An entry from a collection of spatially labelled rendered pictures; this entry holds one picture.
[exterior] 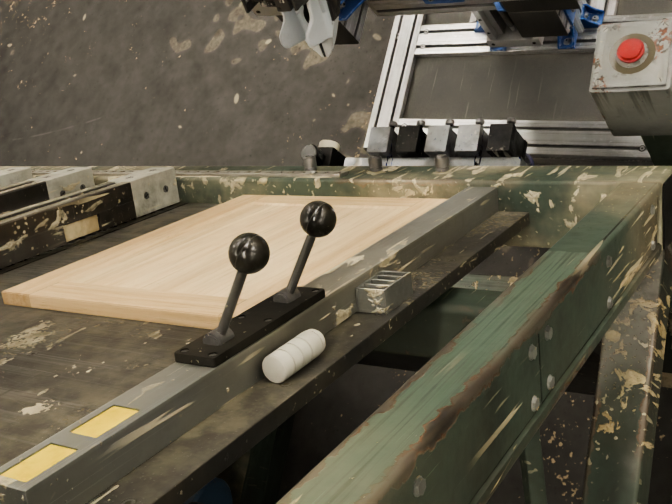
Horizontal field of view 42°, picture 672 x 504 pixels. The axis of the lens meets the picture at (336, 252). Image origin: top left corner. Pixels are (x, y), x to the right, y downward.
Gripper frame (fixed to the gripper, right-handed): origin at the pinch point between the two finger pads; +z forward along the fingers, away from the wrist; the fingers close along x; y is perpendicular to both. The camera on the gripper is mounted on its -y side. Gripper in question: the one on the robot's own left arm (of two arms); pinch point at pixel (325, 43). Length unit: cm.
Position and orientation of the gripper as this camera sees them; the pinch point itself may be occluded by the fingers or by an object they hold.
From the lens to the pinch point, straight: 108.9
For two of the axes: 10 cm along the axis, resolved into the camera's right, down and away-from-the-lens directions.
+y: -4.5, 6.9, -5.6
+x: 8.4, 1.1, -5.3
